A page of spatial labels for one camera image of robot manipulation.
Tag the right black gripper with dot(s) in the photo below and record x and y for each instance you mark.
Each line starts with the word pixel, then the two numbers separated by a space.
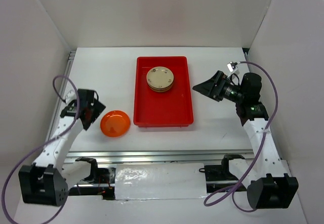
pixel 208 88

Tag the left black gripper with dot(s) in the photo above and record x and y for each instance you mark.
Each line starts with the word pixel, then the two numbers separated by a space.
pixel 97 108

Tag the orange plate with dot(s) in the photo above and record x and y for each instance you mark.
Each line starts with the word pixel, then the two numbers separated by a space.
pixel 115 124

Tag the beige plate with characters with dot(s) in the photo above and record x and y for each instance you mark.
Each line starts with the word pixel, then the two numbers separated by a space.
pixel 160 77

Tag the black plate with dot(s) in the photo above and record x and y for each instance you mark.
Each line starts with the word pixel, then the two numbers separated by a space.
pixel 168 87

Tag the yellow patterned plate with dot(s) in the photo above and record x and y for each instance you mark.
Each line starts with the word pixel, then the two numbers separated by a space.
pixel 160 91

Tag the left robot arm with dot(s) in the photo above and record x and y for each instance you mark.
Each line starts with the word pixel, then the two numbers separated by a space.
pixel 47 181

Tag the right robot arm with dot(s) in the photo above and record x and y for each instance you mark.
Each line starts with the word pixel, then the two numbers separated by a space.
pixel 268 183

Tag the red plastic bin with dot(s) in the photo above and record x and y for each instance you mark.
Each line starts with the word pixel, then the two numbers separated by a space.
pixel 172 108

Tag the white front cover panel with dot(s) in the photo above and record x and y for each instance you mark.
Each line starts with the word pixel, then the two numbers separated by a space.
pixel 160 181

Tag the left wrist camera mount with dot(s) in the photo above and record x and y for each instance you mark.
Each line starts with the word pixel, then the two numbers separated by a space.
pixel 87 97

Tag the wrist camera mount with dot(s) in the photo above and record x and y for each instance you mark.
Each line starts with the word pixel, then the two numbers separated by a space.
pixel 87 97
pixel 233 68

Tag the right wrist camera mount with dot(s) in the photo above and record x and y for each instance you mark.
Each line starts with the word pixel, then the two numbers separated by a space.
pixel 233 68

